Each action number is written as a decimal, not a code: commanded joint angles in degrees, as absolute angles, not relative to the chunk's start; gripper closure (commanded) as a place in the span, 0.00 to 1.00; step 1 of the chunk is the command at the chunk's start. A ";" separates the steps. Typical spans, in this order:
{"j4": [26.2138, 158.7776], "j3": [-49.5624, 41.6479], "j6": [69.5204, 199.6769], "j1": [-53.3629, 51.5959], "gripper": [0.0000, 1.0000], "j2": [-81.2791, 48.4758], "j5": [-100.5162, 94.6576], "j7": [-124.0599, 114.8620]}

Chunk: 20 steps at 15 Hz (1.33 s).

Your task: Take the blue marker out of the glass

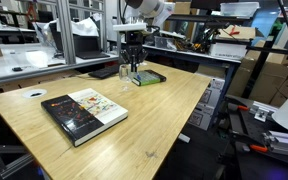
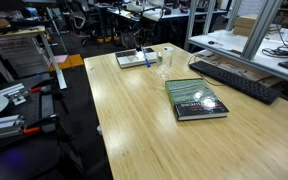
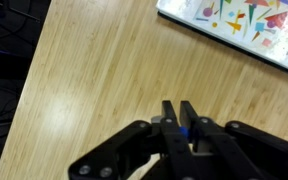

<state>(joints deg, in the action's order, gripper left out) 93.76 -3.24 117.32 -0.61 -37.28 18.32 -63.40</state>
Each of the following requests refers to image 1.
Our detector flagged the black metal shelf frame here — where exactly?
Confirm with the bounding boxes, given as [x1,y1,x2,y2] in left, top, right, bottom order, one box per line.
[213,33,288,99]

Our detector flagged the aluminium corner bracket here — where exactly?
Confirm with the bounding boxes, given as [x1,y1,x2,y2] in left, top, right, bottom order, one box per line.
[253,108,270,123]

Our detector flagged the white labelled carton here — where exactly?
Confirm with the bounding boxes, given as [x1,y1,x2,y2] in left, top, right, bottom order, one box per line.
[198,76,226,108]
[187,103,215,131]

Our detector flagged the green cover book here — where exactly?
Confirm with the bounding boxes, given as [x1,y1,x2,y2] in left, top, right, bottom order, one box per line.
[132,68,168,87]

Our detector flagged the thin aluminium frame post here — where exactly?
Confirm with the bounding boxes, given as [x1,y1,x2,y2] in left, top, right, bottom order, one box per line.
[98,0,107,51]

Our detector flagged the black computer keyboard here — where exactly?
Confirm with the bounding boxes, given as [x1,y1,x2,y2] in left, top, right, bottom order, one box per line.
[87,63,122,80]

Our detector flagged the clear plastic container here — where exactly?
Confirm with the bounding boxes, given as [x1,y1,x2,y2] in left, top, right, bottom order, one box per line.
[154,34,178,51]

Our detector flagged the black laptop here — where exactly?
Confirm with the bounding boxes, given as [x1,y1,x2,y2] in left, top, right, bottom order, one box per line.
[48,21,110,60]

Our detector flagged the thin aluminium extrusion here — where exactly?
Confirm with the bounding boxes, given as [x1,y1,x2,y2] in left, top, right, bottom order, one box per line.
[248,100,280,116]

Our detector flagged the narrow brown cardboard box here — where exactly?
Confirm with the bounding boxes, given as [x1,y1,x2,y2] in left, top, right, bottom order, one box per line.
[227,66,252,98]

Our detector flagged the small brown cardboard box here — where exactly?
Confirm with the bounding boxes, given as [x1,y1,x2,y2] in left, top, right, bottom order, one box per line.
[173,1,192,15]

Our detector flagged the dark blue workbench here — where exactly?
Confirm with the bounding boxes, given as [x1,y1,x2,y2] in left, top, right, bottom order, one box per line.
[140,43,242,66]

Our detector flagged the blue board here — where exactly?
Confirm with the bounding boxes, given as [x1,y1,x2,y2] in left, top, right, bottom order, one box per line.
[250,3,285,38]

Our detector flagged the thick aluminium extrusion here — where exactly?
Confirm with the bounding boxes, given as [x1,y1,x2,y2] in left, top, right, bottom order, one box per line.
[263,130,288,158]

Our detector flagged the white table foot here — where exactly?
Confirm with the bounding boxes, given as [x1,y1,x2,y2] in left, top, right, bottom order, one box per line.
[177,132,192,144]

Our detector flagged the grey metal table frame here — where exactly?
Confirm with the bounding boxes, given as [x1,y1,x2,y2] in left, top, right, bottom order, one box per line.
[0,109,38,180]

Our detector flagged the white side table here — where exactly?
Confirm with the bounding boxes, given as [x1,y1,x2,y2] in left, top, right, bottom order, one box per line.
[0,42,120,88]

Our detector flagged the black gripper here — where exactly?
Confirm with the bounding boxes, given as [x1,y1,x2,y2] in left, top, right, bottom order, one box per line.
[120,30,148,72]

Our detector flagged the cardboard box with red mark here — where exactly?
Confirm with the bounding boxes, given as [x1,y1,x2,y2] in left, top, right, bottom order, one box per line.
[217,25,257,41]

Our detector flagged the small orange handled clamp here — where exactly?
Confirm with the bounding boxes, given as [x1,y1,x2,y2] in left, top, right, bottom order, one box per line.
[235,103,252,112]

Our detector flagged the white flat box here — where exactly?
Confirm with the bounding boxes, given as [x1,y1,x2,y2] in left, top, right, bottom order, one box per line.
[208,41,248,60]

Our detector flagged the large orange handled clamp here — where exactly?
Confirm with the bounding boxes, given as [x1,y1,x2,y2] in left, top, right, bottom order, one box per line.
[248,143,270,154]

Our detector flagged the translucent plastic bin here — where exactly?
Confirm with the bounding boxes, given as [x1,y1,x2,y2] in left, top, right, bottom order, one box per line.
[219,1,261,18]

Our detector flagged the white crumpled cloth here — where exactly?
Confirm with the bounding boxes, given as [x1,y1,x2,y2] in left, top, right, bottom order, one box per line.
[33,16,100,38]

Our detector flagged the black white geometric book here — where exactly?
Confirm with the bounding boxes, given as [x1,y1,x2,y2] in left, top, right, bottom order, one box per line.
[40,87,129,148]

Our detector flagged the large brown cardboard box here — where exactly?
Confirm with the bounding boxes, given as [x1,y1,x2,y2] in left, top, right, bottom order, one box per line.
[247,61,288,104]

